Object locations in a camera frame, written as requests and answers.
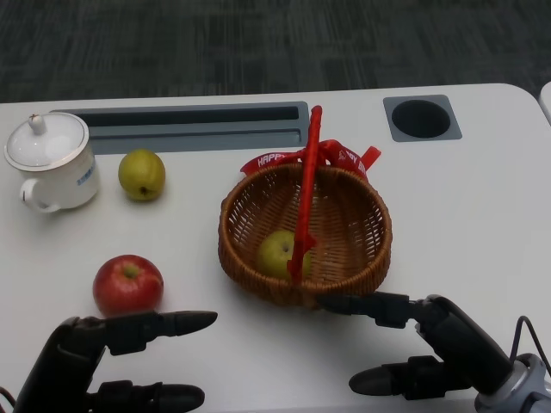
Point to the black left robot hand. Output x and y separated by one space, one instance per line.
64 365

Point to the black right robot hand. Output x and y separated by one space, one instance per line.
465 344

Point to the red apple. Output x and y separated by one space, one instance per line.
127 286

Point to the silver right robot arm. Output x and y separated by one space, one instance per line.
521 391

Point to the white ceramic mug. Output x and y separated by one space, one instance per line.
73 185

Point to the green pear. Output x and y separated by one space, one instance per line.
273 254
142 172

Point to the white mug lid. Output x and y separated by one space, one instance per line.
47 142

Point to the grey table cup holder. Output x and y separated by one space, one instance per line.
422 118

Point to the white neighbouring table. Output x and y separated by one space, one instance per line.
546 103

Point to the grey recessed table tray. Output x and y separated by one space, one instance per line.
193 130

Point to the red printed ribbon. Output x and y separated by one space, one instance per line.
267 160

